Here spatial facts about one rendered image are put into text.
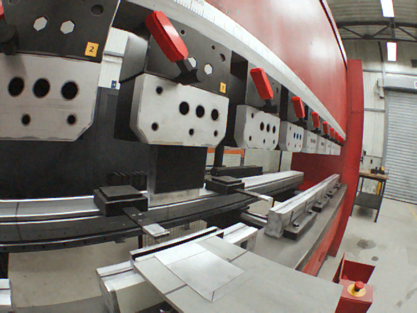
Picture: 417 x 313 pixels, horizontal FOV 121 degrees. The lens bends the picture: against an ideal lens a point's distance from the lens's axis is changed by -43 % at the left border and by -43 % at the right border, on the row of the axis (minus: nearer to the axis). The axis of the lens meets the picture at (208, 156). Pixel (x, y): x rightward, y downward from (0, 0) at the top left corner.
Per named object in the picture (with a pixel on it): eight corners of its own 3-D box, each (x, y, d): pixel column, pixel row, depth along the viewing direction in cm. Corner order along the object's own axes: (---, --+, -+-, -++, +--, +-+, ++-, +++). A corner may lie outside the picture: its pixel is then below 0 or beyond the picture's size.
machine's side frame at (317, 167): (335, 257, 182) (361, 59, 160) (276, 238, 240) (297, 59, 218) (338, 249, 200) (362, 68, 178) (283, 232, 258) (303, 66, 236)
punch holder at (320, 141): (317, 153, 79) (321, 115, 78) (300, 151, 85) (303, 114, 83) (323, 154, 90) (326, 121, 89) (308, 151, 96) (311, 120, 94)
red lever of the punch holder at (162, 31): (164, 5, 16) (209, 77, 22) (144, 19, 19) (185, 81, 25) (152, 11, 15) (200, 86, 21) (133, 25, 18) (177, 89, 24)
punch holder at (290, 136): (285, 151, 50) (290, 89, 49) (257, 147, 56) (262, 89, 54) (301, 152, 61) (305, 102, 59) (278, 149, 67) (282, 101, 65)
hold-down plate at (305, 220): (295, 240, 62) (297, 233, 61) (282, 236, 65) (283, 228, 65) (316, 218, 83) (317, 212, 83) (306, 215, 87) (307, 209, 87)
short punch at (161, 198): (152, 208, 28) (157, 142, 27) (146, 204, 29) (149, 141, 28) (202, 199, 35) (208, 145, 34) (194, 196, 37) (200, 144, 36)
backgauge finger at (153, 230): (134, 250, 31) (133, 225, 31) (93, 202, 49) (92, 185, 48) (185, 235, 40) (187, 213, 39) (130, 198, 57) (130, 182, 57)
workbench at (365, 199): (378, 223, 268) (393, 145, 254) (346, 215, 324) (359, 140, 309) (378, 205, 388) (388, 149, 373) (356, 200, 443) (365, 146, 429)
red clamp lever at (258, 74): (265, 64, 30) (281, 109, 36) (244, 67, 33) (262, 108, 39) (261, 69, 30) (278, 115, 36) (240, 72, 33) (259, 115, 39)
